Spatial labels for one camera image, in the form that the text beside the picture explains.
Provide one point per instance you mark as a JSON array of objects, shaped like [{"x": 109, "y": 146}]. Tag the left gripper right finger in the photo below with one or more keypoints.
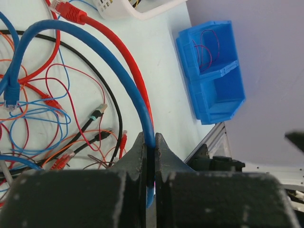
[{"x": 217, "y": 199}]

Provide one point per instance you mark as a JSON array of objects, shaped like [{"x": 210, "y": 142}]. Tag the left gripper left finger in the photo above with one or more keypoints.
[{"x": 111, "y": 198}]

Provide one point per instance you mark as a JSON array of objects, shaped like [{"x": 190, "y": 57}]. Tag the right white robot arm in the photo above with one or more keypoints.
[{"x": 213, "y": 154}]

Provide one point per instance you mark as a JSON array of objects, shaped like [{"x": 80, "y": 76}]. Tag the blue plastic divided bin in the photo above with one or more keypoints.
[{"x": 211, "y": 68}]

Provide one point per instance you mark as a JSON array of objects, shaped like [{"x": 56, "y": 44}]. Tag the right white perforated basket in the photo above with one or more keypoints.
[{"x": 139, "y": 9}]

